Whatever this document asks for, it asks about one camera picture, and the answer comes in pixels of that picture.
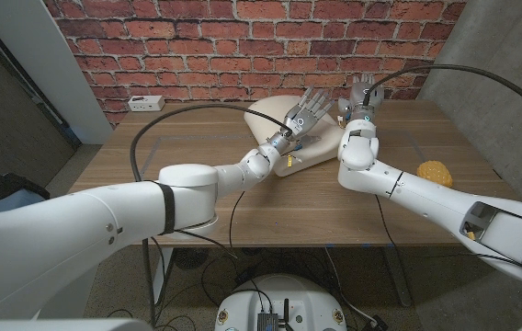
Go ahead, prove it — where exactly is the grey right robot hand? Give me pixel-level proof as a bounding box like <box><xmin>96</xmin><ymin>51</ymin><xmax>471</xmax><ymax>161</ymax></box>
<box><xmin>337</xmin><ymin>73</ymin><xmax>385</xmax><ymax>123</ymax></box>

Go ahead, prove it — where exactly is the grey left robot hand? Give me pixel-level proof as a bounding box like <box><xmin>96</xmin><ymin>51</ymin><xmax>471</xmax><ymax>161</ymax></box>
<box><xmin>267</xmin><ymin>86</ymin><xmax>335</xmax><ymax>151</ymax></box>

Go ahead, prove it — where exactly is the cream memory foam sheet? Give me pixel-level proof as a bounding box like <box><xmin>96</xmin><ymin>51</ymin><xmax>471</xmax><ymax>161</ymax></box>
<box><xmin>244</xmin><ymin>95</ymin><xmax>346</xmax><ymax>177</ymax></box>

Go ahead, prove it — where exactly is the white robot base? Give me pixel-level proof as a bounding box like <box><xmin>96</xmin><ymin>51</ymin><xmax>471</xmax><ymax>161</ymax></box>
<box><xmin>214</xmin><ymin>274</ymin><xmax>348</xmax><ymax>331</ymax></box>

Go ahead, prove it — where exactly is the yellow plastic bumpy fruit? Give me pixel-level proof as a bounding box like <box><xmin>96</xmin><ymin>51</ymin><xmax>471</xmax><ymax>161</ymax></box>
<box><xmin>415</xmin><ymin>160</ymin><xmax>454</xmax><ymax>188</ymax></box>

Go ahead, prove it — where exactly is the red brick printed backdrop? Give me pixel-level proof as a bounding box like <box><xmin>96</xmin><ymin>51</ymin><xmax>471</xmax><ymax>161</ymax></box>
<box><xmin>42</xmin><ymin>0</ymin><xmax>468</xmax><ymax>128</ymax></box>

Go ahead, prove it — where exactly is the grey tape strip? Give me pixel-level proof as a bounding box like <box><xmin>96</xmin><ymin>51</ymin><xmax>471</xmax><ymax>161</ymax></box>
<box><xmin>140</xmin><ymin>136</ymin><xmax>164</xmax><ymax>175</ymax></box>

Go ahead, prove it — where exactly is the white power strip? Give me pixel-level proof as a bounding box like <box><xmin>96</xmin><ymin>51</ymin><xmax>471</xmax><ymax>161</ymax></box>
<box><xmin>127</xmin><ymin>95</ymin><xmax>166</xmax><ymax>113</ymax></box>

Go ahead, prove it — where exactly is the black round floor device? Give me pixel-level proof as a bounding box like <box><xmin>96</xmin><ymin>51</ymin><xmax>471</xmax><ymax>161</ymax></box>
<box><xmin>172</xmin><ymin>247</ymin><xmax>210</xmax><ymax>271</ymax></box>

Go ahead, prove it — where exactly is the grey table leg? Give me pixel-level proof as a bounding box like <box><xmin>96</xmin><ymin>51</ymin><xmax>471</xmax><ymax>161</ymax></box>
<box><xmin>382</xmin><ymin>247</ymin><xmax>414</xmax><ymax>308</ymax></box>

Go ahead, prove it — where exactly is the white table leg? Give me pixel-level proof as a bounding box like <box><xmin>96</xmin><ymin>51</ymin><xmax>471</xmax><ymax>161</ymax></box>
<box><xmin>150</xmin><ymin>246</ymin><xmax>175</xmax><ymax>307</ymax></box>

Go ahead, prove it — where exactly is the grey electronics box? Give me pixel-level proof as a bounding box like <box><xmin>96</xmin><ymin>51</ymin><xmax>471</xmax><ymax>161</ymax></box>
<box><xmin>256</xmin><ymin>312</ymin><xmax>280</xmax><ymax>331</ymax></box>

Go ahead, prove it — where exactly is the blue storage bin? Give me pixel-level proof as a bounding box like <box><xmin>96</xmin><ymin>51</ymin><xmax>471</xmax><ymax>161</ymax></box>
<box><xmin>0</xmin><ymin>188</ymin><xmax>49</xmax><ymax>215</ymax></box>

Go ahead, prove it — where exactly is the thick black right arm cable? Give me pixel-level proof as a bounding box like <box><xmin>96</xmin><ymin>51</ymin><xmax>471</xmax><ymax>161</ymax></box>
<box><xmin>362</xmin><ymin>63</ymin><xmax>522</xmax><ymax>131</ymax></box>

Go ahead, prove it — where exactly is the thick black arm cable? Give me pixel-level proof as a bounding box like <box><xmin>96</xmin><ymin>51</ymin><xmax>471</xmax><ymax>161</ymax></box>
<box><xmin>130</xmin><ymin>103</ymin><xmax>294</xmax><ymax>328</ymax></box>
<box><xmin>362</xmin><ymin>63</ymin><xmax>522</xmax><ymax>131</ymax></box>

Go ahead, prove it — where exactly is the thin black left arm wire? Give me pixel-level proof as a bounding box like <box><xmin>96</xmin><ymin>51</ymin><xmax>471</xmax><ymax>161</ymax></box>
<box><xmin>150</xmin><ymin>190</ymin><xmax>246</xmax><ymax>318</ymax></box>

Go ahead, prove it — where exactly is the thin black arm wire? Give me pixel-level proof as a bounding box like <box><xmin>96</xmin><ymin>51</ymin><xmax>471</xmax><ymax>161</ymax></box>
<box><xmin>374</xmin><ymin>195</ymin><xmax>522</xmax><ymax>318</ymax></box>
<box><xmin>150</xmin><ymin>190</ymin><xmax>246</xmax><ymax>318</ymax></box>

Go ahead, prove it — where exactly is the thin black right arm wire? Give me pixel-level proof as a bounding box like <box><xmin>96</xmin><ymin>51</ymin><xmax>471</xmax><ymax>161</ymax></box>
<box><xmin>374</xmin><ymin>195</ymin><xmax>522</xmax><ymax>318</ymax></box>

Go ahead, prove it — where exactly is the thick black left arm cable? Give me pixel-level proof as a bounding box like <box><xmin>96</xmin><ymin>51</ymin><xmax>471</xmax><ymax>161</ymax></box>
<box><xmin>130</xmin><ymin>103</ymin><xmax>294</xmax><ymax>328</ymax></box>

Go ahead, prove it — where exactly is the white floor cable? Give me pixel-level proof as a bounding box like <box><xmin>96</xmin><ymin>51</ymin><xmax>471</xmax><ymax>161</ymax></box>
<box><xmin>323</xmin><ymin>247</ymin><xmax>380</xmax><ymax>325</ymax></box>

